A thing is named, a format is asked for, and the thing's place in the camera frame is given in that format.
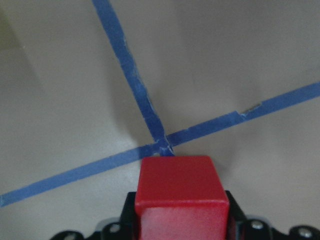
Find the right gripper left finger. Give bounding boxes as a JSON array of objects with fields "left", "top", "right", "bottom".
[{"left": 119, "top": 192, "right": 139, "bottom": 240}]

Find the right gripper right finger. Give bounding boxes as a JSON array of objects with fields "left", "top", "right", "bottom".
[{"left": 225, "top": 190, "right": 247, "bottom": 240}]

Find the red wooden block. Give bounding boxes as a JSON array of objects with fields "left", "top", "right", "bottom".
[{"left": 134, "top": 156, "right": 230, "bottom": 240}]

